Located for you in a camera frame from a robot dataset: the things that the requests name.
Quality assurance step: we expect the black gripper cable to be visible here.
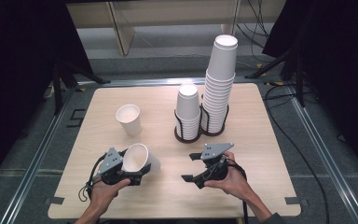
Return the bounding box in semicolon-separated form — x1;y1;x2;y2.
77;153;107;203
227;158;250;224

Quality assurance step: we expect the black metal stand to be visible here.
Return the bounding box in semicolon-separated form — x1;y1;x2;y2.
51;59;111;116
244;46;307;108

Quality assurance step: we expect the person's left hand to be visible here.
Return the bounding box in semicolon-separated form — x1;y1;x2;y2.
89;177;131;211

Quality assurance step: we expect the person's right hand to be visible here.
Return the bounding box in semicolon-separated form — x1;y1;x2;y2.
203;150;250;200

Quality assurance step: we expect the black floor cable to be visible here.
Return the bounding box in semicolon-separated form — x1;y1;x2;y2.
264;82;330;224

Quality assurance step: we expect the short stack of cups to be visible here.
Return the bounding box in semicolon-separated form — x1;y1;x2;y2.
174;83;201;141

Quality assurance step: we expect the light wooden shelf unit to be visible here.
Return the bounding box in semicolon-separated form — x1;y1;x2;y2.
65;0;287;57

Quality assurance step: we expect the metal floor rail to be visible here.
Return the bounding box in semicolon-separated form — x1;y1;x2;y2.
0;90;73;224
287;90;358;224
77;77;262;88

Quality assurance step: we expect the white paper cup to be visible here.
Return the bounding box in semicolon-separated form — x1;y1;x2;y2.
115;104;143;137
121;143;162;176

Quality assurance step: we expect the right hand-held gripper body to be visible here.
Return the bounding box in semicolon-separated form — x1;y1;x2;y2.
200;143;235;182

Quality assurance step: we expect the black curtain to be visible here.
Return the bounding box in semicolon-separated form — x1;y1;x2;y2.
0;0;95;188
262;0;358;175

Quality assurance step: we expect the black wire cup holder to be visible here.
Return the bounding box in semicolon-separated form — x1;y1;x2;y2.
172;102;230;144

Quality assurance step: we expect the bundle of black cables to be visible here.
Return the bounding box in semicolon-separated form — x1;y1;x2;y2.
236;0;273;63

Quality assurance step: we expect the tall stack of cups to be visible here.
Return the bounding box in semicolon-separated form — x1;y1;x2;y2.
200;35;240;134

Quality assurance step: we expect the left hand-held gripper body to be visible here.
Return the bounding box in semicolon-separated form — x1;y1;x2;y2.
91;147;131;187

